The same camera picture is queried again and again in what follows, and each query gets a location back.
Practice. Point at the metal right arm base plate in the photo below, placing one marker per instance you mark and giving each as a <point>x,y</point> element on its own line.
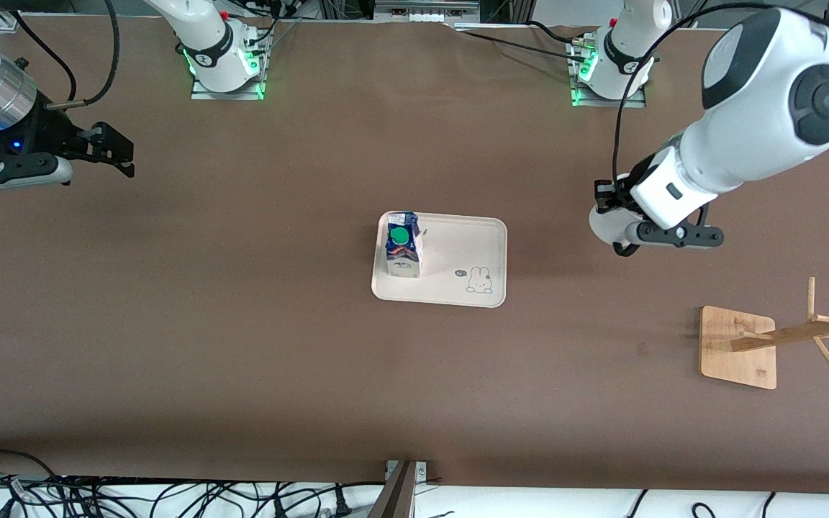
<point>227,95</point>

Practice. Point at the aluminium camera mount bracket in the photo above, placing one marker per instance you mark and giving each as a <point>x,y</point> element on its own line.
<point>396,496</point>

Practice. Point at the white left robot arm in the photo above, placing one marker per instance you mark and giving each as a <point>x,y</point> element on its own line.
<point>760,108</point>

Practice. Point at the blue white milk carton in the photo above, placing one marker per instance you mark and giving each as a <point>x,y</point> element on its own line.
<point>404,248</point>

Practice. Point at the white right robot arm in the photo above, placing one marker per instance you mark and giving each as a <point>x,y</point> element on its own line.
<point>209,36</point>

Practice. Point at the cream rabbit print tray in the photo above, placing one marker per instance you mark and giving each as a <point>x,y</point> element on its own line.
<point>458,252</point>

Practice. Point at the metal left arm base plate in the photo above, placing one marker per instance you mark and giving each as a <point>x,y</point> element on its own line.
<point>609,103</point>

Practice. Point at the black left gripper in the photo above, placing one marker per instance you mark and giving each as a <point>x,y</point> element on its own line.
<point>621,191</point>

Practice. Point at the wooden mug stand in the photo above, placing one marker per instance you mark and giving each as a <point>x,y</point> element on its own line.
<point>735,360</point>

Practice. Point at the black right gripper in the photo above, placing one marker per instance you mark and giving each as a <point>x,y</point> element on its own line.
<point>49,134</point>

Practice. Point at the white control box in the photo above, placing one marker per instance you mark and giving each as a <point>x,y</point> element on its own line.
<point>425,13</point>

